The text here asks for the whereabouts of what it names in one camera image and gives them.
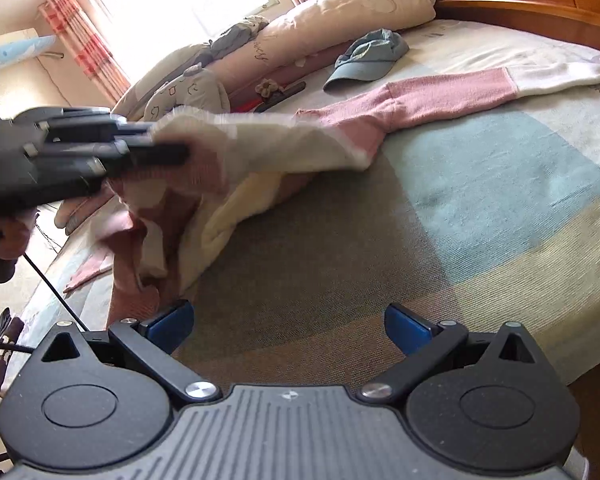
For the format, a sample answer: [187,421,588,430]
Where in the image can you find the red stick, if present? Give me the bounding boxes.
[232,99,263,113]

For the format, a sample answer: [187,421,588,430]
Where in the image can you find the black hair clip with flower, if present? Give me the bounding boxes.
[253,79,306,113]

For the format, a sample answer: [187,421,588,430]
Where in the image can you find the left striped curtain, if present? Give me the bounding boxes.
[38,0,131,105]

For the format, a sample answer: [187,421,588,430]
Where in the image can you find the air conditioner with blue cover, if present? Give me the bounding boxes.
[0,28,56,68]

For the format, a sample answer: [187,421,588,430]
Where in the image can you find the grey pillow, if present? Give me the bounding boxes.
[110,41,217,122]

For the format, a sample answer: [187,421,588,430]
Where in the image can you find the pink and white knit sweater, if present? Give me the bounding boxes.
[68,61,600,321]

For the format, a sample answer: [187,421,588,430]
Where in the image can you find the window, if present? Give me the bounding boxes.
[88,0,279,84]

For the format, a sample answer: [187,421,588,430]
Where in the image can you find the floral cream rolled quilt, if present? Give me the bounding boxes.
[54,0,438,236]

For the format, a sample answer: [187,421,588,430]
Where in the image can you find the grey folded cloth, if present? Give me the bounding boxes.
[209,15,268,61]

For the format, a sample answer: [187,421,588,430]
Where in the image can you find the grey cat face cushion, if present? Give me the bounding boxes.
[143,64,230,122]

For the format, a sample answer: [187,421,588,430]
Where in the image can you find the blue baseball cap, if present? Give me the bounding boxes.
[323,28,410,91]

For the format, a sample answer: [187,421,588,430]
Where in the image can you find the person's left hand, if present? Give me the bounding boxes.
[0,209,38,260]

